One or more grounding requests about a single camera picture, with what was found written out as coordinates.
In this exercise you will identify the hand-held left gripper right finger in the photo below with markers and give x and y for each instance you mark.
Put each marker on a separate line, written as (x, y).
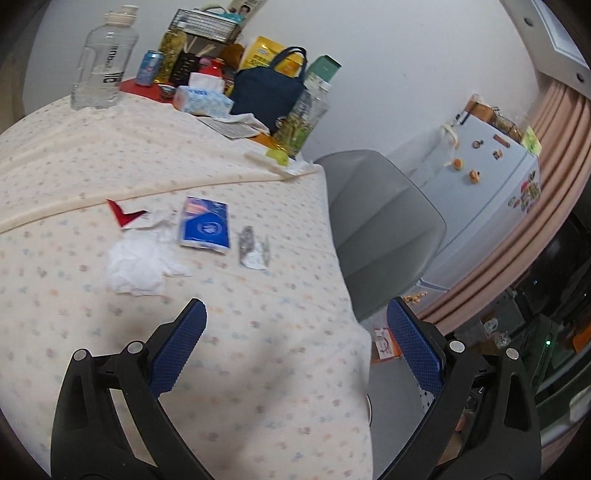
(415, 346)

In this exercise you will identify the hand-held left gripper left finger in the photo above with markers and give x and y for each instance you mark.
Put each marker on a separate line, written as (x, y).
(180, 346)

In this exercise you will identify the white tissue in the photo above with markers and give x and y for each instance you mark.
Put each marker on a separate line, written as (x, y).
(136, 263)

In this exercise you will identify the small silver white wrapper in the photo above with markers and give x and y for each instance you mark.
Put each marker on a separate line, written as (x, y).
(251, 256)

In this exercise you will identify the blue tissue packet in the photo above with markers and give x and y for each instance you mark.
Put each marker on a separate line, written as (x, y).
(205, 226)

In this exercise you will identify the red wrapper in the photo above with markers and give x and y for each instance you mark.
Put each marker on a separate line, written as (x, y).
(121, 214)

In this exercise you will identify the orange white box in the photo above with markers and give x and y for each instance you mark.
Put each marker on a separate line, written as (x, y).
(385, 344)

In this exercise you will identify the gold fridge magnet cluster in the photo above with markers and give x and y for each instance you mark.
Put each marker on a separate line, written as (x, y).
(415, 297)

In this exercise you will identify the grey chair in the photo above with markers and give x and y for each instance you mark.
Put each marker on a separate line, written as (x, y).
(383, 221)

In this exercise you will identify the white fridge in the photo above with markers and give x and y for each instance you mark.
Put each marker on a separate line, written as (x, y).
(480, 194)

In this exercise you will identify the orange round magnet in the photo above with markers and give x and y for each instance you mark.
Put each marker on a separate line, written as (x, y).
(457, 164)

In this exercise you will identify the cluster of fridge stickers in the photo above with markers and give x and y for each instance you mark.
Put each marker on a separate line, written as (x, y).
(525, 191)

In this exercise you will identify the clear plastic bag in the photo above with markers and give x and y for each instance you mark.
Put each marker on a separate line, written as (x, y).
(425, 147)

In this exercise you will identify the white paper scrap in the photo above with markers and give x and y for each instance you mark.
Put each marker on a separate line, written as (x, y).
(300, 167)

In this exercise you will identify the yellow green small item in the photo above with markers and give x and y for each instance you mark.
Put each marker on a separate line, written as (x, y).
(279, 157)

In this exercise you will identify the pink curtain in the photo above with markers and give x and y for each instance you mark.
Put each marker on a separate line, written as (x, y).
(545, 175)

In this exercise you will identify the printed paper sheet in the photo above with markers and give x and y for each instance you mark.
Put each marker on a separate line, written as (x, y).
(240, 127)

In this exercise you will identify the light green box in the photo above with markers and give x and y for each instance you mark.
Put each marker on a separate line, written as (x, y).
(532, 141)

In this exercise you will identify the wooden basket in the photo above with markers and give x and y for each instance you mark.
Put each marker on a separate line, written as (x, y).
(478, 110)

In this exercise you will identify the blue tissue box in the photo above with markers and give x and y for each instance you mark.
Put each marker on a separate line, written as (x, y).
(207, 99)

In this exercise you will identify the yellow tea bottle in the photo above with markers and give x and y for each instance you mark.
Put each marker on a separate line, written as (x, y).
(300, 124)
(170, 55)

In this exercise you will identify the small dark bowl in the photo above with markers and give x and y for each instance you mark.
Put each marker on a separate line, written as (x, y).
(167, 91)

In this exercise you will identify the red tray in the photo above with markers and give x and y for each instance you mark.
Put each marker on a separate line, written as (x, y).
(134, 87)

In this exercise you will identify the navy lunch bag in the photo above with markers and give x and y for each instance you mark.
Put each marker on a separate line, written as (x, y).
(263, 97)

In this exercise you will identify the blue drink can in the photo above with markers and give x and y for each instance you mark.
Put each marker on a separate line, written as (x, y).
(148, 69)

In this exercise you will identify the black chopstick holder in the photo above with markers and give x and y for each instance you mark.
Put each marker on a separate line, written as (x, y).
(184, 67)

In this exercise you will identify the red teapot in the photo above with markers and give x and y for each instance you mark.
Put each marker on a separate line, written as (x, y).
(213, 68)

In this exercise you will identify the large clear water jug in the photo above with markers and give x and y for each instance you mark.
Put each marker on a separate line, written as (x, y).
(99, 69)

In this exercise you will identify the green carton box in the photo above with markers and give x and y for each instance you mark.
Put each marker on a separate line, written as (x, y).
(323, 71)

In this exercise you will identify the yellow snack packet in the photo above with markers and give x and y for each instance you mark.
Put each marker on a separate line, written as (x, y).
(258, 53)

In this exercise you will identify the white printed tote bag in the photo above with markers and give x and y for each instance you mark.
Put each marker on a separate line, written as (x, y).
(244, 7)

